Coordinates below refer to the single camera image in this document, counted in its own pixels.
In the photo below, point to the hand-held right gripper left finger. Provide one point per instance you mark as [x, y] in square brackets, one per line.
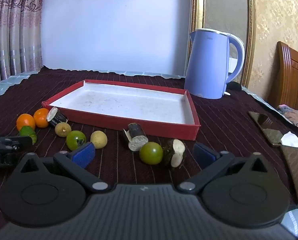
[84, 153]

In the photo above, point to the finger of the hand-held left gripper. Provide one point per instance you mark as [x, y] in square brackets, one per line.
[14, 141]

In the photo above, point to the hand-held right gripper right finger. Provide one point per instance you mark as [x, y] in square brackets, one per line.
[204, 155]

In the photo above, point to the green tomato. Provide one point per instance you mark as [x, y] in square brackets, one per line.
[151, 153]
[75, 140]

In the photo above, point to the green mandarin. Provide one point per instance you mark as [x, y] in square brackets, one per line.
[27, 132]

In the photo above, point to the tan longan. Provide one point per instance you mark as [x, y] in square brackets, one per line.
[99, 139]
[63, 129]

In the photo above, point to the orange mandarin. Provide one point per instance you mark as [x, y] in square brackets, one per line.
[25, 122]
[41, 118]

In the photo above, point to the sugarcane piece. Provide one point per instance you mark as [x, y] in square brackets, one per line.
[136, 135]
[57, 117]
[176, 152]

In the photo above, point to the red cardboard box tray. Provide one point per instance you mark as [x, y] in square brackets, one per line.
[129, 102]

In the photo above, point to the white kettle base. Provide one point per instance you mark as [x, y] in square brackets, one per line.
[227, 93]

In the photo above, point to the blue electric kettle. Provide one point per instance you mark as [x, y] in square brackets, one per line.
[206, 67]

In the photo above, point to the white tissue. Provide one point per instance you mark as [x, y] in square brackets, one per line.
[292, 140]

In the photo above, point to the pink patterned curtain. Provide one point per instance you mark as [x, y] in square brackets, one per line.
[11, 30]

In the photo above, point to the pink cloth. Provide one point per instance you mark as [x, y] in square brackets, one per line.
[297, 120]

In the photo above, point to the wooden headboard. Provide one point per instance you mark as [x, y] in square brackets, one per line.
[291, 80]

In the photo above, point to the white backdrop board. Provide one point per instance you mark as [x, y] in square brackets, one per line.
[114, 25]

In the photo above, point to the white wall socket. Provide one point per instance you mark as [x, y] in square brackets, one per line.
[232, 65]

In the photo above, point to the gold framed wall panel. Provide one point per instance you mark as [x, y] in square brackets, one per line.
[198, 5]

